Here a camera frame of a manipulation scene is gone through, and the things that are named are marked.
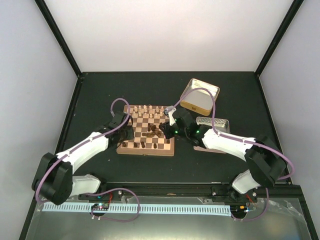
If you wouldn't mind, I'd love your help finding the wooden chess board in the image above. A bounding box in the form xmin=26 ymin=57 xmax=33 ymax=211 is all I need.
xmin=116 ymin=105 xmax=175 ymax=157

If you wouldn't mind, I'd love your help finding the right controller circuit board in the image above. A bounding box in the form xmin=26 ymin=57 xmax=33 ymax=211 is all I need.
xmin=230 ymin=205 xmax=250 ymax=213

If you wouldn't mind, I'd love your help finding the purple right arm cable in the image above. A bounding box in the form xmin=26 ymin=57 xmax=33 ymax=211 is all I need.
xmin=172 ymin=87 xmax=296 ymax=222

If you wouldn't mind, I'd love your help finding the right black frame post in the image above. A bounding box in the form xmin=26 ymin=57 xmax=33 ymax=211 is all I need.
xmin=254 ymin=0 xmax=304 ymax=77

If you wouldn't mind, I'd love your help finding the controller circuit board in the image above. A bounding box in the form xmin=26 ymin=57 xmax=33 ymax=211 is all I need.
xmin=91 ymin=203 xmax=110 ymax=211
xmin=230 ymin=205 xmax=250 ymax=213

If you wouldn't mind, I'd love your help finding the white king piece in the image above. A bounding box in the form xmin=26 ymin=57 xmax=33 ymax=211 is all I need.
xmin=143 ymin=105 xmax=148 ymax=113

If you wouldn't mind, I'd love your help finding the left black frame post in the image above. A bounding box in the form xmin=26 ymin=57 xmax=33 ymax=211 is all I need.
xmin=34 ymin=0 xmax=82 ymax=77

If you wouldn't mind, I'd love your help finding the white queen piece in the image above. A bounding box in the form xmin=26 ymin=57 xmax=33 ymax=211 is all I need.
xmin=149 ymin=105 xmax=154 ymax=114

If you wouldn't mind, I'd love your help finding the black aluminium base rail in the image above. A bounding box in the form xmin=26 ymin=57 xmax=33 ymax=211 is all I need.
xmin=32 ymin=181 xmax=305 ymax=203

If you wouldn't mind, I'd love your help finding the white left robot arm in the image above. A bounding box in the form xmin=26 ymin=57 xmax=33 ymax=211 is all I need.
xmin=31 ymin=111 xmax=134 ymax=205

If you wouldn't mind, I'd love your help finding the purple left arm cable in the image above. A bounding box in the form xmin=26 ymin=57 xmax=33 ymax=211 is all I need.
xmin=34 ymin=97 xmax=131 ymax=203

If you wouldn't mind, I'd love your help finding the white bishop back row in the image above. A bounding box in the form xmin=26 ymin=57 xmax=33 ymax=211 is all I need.
xmin=138 ymin=105 xmax=144 ymax=114

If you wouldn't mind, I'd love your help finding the black frame post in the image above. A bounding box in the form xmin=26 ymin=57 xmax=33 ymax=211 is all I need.
xmin=34 ymin=0 xmax=82 ymax=77
xmin=254 ymin=0 xmax=304 ymax=77

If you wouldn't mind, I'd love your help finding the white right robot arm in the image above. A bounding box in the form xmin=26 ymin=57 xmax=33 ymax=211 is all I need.
xmin=159 ymin=106 xmax=287 ymax=202

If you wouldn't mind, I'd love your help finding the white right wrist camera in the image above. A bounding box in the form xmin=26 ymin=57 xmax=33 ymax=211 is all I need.
xmin=164 ymin=106 xmax=177 ymax=126

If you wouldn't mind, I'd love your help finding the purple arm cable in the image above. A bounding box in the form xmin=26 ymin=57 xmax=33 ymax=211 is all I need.
xmin=34 ymin=97 xmax=131 ymax=203
xmin=172 ymin=87 xmax=296 ymax=222

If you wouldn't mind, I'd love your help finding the gold square tin box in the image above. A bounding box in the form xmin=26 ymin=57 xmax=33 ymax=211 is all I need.
xmin=179 ymin=78 xmax=220 ymax=116

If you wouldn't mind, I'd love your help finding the white knight right side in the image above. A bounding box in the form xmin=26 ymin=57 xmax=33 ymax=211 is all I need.
xmin=160 ymin=106 xmax=165 ymax=114

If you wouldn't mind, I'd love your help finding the white slotted cable duct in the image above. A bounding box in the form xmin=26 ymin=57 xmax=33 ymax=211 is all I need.
xmin=42 ymin=202 xmax=231 ymax=217

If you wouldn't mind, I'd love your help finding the pile of dark pieces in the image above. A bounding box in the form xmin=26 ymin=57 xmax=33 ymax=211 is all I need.
xmin=141 ymin=123 xmax=162 ymax=138

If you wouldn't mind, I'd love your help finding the left controller circuit board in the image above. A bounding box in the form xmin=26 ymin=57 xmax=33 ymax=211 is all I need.
xmin=91 ymin=203 xmax=110 ymax=211

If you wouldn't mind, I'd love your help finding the silver patterned tin lid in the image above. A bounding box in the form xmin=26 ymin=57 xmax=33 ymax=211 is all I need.
xmin=193 ymin=116 xmax=230 ymax=154

